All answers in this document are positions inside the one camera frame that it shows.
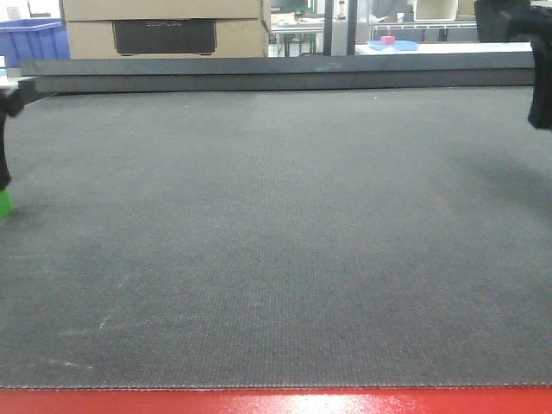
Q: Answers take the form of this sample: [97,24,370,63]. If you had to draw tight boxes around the black conveyor belt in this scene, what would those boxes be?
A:
[1,88,551,388]

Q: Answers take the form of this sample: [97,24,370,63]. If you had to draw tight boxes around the small blue tray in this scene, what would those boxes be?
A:
[367,40,419,53]

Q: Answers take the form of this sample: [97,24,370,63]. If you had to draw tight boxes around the black vertical pole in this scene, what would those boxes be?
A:
[346,0,358,56]

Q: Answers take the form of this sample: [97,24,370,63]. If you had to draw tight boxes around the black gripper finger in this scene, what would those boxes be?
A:
[500,6,551,129]
[0,89,24,191]

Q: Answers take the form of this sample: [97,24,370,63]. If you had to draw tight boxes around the blue crate in background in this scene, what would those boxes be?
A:
[1,18,70,68]

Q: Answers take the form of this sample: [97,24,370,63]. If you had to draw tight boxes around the white background table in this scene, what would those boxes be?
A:
[355,42,532,55]

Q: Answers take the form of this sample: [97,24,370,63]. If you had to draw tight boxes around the large cardboard box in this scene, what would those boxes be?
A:
[60,0,271,60]

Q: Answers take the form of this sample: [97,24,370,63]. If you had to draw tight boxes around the pink block in tray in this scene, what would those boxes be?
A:
[380,35,396,46]

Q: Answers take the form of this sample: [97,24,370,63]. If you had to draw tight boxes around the dark conveyor rear rail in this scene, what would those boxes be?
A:
[18,52,534,103]

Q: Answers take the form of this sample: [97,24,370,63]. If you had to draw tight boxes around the green toy block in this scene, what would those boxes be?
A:
[0,189,14,220]

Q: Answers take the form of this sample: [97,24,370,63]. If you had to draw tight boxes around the red conveyor front edge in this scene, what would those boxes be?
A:
[1,387,551,413]

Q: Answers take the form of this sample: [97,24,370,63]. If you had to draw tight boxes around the black office chair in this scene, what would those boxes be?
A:
[474,0,530,43]

